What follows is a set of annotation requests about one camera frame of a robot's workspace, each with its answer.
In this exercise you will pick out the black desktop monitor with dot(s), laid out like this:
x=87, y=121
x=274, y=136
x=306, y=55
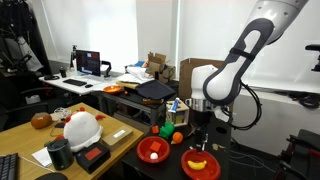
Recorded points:
x=88, y=62

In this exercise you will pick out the clear glass jar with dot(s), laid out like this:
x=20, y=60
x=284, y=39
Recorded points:
x=62, y=112

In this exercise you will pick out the black red chair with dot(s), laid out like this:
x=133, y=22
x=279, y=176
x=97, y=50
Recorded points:
x=300, y=156

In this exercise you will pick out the slim black keyboard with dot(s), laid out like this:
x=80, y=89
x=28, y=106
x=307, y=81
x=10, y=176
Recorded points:
x=75, y=82

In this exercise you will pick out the blue white tube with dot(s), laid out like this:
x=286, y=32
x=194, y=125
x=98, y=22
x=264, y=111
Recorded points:
x=174, y=105

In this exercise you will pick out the brown ball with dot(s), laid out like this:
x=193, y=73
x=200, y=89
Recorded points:
x=41, y=120

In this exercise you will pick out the black armchair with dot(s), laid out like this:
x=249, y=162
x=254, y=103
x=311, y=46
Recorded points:
x=20, y=100

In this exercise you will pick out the black mug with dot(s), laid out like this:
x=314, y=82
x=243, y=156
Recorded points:
x=60, y=153

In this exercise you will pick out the blue grey bin lid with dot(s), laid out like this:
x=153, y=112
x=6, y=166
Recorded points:
x=155, y=89

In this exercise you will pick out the black box red label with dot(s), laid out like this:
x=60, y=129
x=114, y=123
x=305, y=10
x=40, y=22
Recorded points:
x=92, y=156

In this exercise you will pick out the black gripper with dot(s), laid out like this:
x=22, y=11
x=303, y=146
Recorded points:
x=202, y=121

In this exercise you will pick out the wooden desk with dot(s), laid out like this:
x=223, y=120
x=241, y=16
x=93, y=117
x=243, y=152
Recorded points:
x=20, y=140

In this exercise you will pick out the small cardboard box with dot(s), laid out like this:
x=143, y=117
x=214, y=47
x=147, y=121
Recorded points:
x=160, y=65

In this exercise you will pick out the white plush chicken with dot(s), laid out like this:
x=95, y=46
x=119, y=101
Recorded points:
x=81, y=130

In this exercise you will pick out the small white ball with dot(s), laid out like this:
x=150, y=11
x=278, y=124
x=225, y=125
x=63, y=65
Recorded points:
x=154, y=155

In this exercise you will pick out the orange bowl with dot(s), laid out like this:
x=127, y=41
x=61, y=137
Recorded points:
x=112, y=89

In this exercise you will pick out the large red plastic bowl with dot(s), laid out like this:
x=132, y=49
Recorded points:
x=206, y=173

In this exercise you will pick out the black cup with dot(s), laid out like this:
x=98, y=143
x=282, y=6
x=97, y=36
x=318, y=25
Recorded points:
x=63, y=72

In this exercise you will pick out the black mouse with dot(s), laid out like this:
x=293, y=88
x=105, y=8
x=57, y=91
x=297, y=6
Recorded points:
x=88, y=86

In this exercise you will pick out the tan flat box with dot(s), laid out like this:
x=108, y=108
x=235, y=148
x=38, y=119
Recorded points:
x=116, y=136

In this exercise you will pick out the green plush toy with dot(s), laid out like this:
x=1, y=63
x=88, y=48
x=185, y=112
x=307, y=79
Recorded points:
x=166, y=130

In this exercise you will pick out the black round pad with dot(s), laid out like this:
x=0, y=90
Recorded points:
x=51, y=77

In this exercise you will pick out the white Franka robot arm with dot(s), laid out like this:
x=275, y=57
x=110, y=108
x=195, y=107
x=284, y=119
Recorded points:
x=226, y=80

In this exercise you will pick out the webcam on tripod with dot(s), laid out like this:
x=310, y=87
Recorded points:
x=73, y=56

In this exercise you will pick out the yellow toy banana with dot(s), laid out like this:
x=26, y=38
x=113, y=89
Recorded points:
x=196, y=165

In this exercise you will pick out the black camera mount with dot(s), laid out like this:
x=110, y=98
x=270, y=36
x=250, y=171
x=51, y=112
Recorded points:
x=315, y=50

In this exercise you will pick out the white desk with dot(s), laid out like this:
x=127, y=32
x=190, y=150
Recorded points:
x=100, y=83

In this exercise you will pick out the large cardboard box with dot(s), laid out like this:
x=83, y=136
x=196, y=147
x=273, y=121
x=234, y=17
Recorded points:
x=186, y=80

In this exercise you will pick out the white cloth pile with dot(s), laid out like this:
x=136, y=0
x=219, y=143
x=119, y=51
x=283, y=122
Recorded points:
x=136, y=73

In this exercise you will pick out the red block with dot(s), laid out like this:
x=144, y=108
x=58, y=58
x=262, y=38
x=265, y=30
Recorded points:
x=155, y=130
x=155, y=146

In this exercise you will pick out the wooden shape sorter box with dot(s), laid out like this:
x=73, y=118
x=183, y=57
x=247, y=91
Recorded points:
x=178, y=116

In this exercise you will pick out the small red plastic bowl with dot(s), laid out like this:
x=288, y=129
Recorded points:
x=143, y=150

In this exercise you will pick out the white paper note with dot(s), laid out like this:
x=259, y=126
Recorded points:
x=41, y=156

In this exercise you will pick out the orange ball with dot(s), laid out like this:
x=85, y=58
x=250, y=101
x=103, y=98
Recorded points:
x=178, y=137

